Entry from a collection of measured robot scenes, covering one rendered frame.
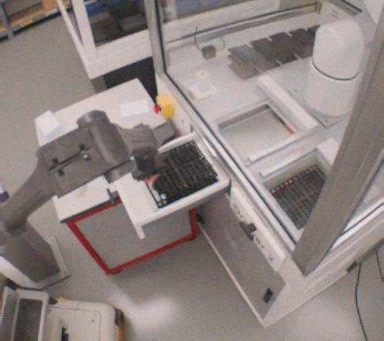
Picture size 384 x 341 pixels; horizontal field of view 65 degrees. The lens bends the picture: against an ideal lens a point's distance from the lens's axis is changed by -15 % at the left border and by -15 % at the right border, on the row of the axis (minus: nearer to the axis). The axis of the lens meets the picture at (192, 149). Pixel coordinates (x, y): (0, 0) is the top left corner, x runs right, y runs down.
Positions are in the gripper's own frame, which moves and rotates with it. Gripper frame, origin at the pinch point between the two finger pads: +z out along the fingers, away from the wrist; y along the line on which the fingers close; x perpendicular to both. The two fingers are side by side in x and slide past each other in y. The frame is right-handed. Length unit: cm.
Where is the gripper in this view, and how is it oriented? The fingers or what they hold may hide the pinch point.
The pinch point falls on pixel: (149, 180)
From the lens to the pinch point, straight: 111.3
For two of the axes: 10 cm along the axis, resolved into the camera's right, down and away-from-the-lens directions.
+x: 4.3, 7.0, -5.7
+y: -9.0, 3.6, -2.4
